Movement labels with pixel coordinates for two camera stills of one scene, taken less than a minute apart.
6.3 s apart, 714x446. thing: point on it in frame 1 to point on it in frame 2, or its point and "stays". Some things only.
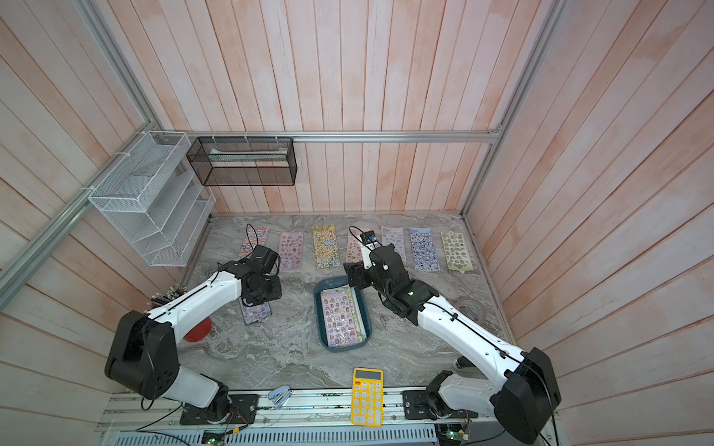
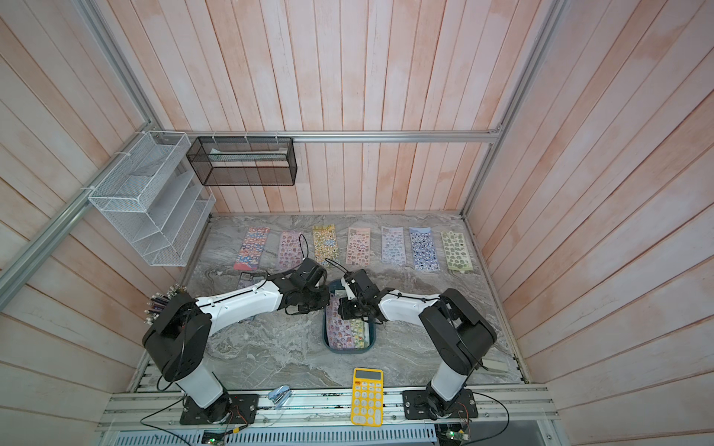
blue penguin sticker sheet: x=424 y=253 stays
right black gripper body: x=371 y=280 to x=352 y=309
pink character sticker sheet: x=343 y=317 stays
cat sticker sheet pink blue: x=253 y=237 stays
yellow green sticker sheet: x=324 y=246 stays
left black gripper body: x=268 y=290 to x=314 y=299
